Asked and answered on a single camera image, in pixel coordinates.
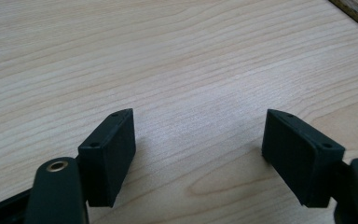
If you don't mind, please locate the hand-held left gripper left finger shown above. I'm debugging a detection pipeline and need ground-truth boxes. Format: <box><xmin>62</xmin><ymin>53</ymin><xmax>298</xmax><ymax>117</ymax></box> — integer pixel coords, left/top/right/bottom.
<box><xmin>77</xmin><ymin>107</ymin><xmax>137</xmax><ymax>208</ymax></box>

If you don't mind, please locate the brown wooden chopstick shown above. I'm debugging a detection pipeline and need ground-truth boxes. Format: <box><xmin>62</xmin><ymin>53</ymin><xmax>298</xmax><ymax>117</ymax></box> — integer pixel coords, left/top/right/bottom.
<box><xmin>328</xmin><ymin>0</ymin><xmax>358</xmax><ymax>37</ymax></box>

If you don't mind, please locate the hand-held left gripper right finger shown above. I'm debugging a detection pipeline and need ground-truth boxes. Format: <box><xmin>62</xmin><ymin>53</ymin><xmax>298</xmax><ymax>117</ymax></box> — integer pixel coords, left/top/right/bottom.
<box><xmin>261</xmin><ymin>108</ymin><xmax>346</xmax><ymax>209</ymax></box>

